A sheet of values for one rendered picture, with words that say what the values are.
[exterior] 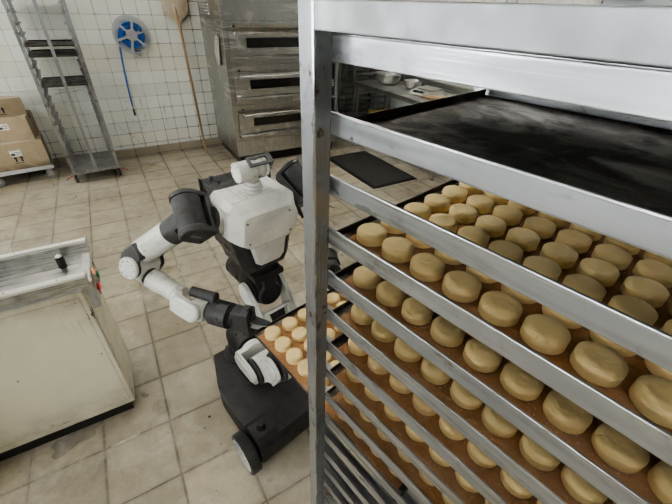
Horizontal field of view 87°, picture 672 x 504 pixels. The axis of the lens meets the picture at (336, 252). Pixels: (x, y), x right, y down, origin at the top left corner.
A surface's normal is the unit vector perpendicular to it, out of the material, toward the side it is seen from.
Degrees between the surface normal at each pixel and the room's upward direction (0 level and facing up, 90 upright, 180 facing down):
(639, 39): 90
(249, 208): 45
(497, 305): 0
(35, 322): 90
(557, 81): 90
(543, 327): 0
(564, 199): 90
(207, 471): 0
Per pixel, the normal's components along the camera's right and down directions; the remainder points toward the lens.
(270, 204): 0.49, -0.26
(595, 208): -0.75, 0.36
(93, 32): 0.51, 0.50
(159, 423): 0.03, -0.82
